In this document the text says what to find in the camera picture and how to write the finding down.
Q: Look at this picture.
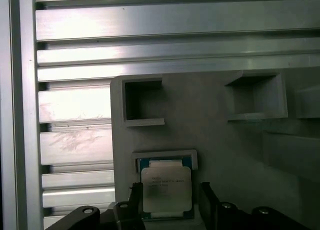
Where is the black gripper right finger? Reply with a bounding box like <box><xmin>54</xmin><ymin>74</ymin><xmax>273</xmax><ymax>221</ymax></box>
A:
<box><xmin>199</xmin><ymin>181</ymin><xmax>311</xmax><ymax>230</ymax></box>

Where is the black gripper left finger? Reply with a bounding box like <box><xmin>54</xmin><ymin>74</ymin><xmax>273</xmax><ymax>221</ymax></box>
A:
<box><xmin>44</xmin><ymin>181</ymin><xmax>146</xmax><ymax>230</ymax></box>

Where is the silver CPU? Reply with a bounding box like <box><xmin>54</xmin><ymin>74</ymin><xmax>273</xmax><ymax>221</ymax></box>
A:
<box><xmin>138</xmin><ymin>157</ymin><xmax>195</xmax><ymax>220</ymax></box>

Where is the grey parts rack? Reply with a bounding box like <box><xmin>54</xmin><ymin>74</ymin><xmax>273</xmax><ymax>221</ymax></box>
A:
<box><xmin>109</xmin><ymin>66</ymin><xmax>320</xmax><ymax>230</ymax></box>

